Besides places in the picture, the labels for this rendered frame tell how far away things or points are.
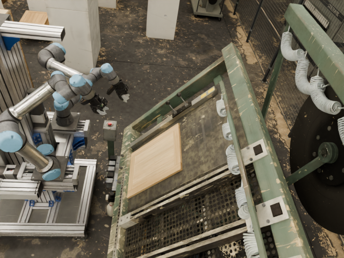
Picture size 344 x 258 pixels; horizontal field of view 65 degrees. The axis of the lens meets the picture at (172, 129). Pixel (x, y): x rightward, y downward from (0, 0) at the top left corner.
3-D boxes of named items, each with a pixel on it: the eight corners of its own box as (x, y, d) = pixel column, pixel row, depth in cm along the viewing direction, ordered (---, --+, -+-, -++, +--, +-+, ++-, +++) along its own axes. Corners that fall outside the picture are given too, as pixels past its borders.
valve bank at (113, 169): (108, 163, 268) (107, 148, 250) (122, 164, 270) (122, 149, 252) (100, 210, 234) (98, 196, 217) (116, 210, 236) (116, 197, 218)
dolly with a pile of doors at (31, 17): (30, 24, 528) (26, 9, 506) (57, 27, 535) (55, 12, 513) (19, 40, 487) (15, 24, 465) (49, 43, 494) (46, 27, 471)
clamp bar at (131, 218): (127, 218, 200) (100, 207, 187) (272, 147, 142) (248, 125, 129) (125, 231, 193) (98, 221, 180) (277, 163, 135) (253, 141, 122)
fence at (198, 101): (133, 145, 248) (130, 143, 246) (217, 88, 202) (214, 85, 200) (133, 149, 245) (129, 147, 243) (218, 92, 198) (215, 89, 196)
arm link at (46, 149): (54, 150, 201) (50, 139, 192) (59, 164, 194) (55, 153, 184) (37, 155, 196) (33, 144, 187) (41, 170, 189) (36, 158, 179)
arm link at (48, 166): (60, 159, 194) (9, 115, 149) (65, 176, 185) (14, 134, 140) (44, 168, 192) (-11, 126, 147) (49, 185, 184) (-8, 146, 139)
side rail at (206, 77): (140, 128, 268) (131, 123, 262) (232, 62, 215) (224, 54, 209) (140, 132, 264) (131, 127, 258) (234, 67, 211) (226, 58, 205)
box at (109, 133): (105, 132, 271) (104, 119, 258) (116, 132, 273) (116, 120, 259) (103, 141, 263) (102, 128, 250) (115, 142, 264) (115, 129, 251)
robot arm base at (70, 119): (54, 126, 230) (51, 117, 223) (58, 113, 240) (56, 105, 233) (72, 127, 232) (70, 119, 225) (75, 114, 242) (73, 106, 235)
